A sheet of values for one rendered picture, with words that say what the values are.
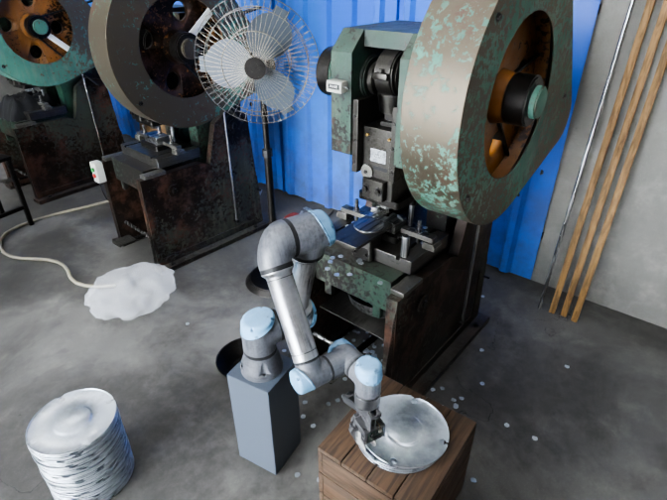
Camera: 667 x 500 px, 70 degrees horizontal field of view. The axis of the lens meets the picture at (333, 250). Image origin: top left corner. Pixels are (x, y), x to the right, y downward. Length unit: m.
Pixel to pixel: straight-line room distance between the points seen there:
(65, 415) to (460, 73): 1.72
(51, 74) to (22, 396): 2.54
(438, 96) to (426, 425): 1.04
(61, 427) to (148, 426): 0.43
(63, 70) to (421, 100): 3.46
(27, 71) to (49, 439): 2.95
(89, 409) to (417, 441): 1.17
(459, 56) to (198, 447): 1.73
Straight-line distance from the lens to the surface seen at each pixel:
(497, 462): 2.16
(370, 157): 1.89
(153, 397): 2.42
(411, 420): 1.71
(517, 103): 1.59
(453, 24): 1.35
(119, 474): 2.10
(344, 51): 1.82
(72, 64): 4.44
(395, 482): 1.61
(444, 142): 1.32
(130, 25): 2.65
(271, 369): 1.71
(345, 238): 1.85
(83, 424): 1.98
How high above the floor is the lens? 1.68
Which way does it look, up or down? 31 degrees down
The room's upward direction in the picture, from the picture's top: straight up
